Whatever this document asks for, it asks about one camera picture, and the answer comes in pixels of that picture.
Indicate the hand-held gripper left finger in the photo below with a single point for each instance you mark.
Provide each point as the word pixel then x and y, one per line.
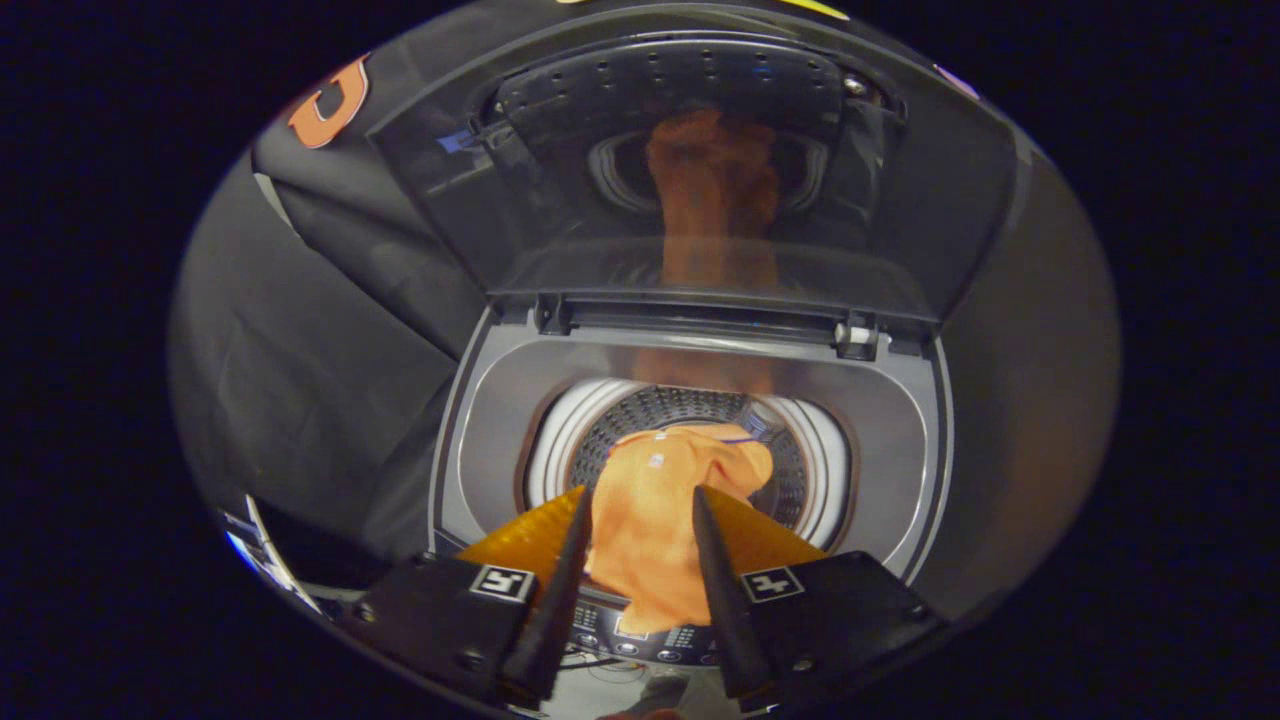
pixel 550 620

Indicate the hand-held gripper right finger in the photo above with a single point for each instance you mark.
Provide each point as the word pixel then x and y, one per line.
pixel 725 610

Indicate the orange polo shirt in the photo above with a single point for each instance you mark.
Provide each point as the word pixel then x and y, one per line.
pixel 650 500

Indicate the dark washing machine lid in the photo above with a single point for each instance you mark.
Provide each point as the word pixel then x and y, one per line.
pixel 920 200

